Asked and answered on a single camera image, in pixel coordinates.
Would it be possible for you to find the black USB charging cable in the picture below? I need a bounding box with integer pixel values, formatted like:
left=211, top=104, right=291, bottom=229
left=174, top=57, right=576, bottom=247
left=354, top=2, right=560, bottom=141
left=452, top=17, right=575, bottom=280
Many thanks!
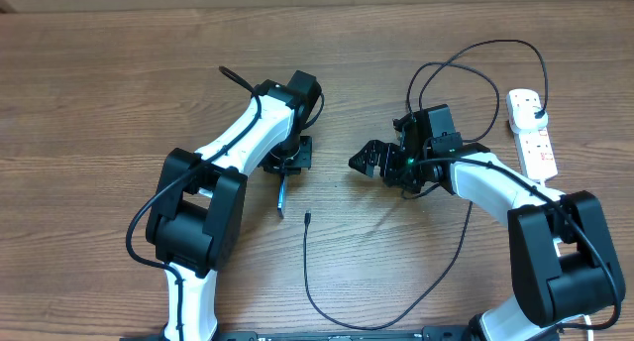
left=302, top=39, right=550, bottom=331

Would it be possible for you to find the white charger plug adapter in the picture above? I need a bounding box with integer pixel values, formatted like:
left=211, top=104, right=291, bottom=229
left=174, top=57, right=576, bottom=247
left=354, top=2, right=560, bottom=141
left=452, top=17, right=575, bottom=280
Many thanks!
left=509, top=106, right=549, bottom=134

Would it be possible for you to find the white power strip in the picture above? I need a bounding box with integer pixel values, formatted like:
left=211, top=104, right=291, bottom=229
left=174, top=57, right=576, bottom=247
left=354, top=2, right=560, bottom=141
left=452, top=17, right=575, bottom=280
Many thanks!
left=505, top=88, right=558, bottom=184

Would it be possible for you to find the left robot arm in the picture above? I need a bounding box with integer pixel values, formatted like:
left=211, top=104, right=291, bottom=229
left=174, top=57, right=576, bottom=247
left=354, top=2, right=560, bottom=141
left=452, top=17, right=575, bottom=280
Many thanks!
left=146, top=67, right=323, bottom=340

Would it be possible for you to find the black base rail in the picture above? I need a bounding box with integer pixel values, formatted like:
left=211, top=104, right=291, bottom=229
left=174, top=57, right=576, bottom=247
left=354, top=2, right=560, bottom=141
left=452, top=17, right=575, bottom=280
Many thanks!
left=118, top=324, right=561, bottom=341

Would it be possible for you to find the Samsung Galaxy smartphone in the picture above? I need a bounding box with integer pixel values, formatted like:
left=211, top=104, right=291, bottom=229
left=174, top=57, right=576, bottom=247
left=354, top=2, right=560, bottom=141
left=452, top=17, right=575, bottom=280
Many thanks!
left=276, top=174, right=288, bottom=219

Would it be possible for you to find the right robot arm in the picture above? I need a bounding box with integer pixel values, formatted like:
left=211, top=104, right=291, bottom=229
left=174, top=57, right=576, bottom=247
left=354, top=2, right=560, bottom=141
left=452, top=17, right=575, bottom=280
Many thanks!
left=349, top=105, right=626, bottom=340

